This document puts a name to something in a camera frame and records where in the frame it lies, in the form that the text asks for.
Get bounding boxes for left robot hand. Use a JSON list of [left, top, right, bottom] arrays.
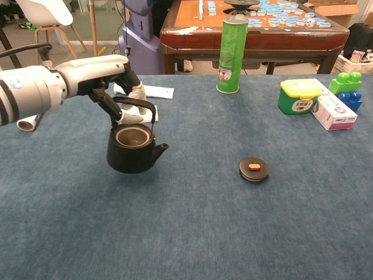
[[55, 54, 160, 126]]

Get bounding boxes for black cast iron teapot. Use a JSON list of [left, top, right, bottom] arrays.
[[106, 96, 170, 174]]

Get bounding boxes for black teapot lid orange knob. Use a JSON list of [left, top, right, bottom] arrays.
[[238, 156, 270, 183]]

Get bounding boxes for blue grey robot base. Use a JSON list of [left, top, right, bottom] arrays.
[[118, 0, 164, 76]]

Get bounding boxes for yellow-lidded small container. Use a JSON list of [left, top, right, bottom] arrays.
[[277, 79, 322, 115]]

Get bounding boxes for wooden pole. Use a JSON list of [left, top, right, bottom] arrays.
[[89, 0, 99, 58]]

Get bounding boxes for white toothpaste tube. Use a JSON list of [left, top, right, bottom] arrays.
[[113, 83, 175, 100]]

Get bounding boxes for white chair wooden legs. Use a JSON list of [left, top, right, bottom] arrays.
[[15, 0, 88, 67]]

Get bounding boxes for white film roll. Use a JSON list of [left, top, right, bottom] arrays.
[[16, 113, 44, 132]]

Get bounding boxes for dark table leg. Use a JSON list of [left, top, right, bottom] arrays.
[[0, 26, 22, 70]]

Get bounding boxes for green chips can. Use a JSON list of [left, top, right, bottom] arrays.
[[216, 16, 249, 95]]

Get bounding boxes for black mahjong table centre dial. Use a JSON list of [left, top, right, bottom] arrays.
[[223, 0, 261, 16]]

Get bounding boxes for blue table mat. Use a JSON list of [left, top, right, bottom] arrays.
[[0, 75, 373, 280]]

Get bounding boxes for brown mahjong table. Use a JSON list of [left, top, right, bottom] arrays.
[[160, 0, 350, 75]]

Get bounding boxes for white pink toothpaste box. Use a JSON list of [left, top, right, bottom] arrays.
[[310, 78, 358, 131]]

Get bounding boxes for cardboard box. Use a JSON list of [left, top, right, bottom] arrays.
[[302, 0, 362, 29]]

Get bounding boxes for green toy brick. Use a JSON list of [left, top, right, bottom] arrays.
[[328, 71, 363, 96]]

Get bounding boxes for white crate with items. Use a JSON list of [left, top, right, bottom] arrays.
[[333, 49, 373, 74]]

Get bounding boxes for blue toy brick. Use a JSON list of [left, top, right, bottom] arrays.
[[337, 91, 364, 113]]

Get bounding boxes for black bag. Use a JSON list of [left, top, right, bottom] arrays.
[[343, 22, 373, 59]]

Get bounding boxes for hanging cable with connector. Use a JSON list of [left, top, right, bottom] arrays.
[[124, 0, 131, 58]]

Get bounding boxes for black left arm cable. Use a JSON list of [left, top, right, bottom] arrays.
[[0, 43, 54, 70]]

